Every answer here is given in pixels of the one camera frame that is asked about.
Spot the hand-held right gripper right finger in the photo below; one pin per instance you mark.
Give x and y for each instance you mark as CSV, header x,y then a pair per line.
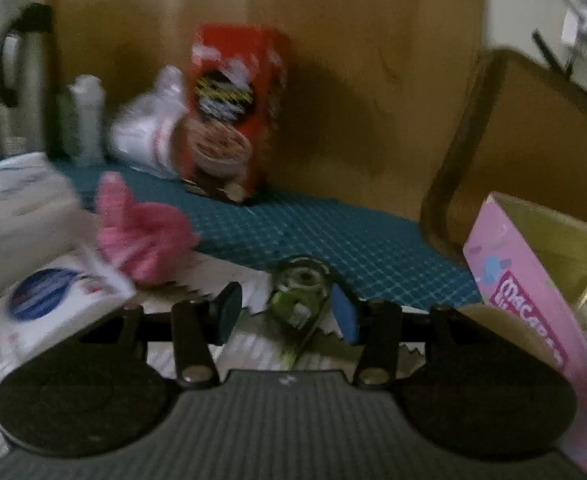
x,y
346,317

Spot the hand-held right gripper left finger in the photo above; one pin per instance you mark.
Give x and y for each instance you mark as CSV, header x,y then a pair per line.
x,y
228,310

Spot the green correction tape dispenser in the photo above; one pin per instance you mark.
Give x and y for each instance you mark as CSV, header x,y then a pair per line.
x,y
298,300

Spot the pink knitted cloth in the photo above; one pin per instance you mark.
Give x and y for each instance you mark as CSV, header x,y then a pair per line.
x,y
143,240

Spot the white wet wipe packet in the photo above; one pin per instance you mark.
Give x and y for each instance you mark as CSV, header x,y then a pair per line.
x,y
58,305

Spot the pink tin box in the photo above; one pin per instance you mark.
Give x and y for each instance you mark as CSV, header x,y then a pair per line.
x,y
538,300

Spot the teal gridded mat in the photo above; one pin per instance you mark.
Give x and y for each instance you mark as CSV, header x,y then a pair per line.
x,y
353,245

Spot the plastic bag with cup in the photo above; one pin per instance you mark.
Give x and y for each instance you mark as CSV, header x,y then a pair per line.
x,y
143,130

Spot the red snack box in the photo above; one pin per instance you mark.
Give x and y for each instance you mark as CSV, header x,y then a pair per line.
x,y
233,110

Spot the large white tissue pack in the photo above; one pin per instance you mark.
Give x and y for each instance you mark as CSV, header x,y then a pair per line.
x,y
18,220

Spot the white squeeze tube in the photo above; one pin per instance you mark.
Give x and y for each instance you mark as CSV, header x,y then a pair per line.
x,y
87,120

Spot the brown chair back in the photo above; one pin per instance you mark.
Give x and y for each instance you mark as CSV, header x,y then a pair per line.
x,y
523,150

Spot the black tape strip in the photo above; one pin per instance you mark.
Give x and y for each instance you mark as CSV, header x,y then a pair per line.
x,y
548,50

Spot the brown paper wall sheet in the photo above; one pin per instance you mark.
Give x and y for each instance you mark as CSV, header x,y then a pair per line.
x,y
348,60

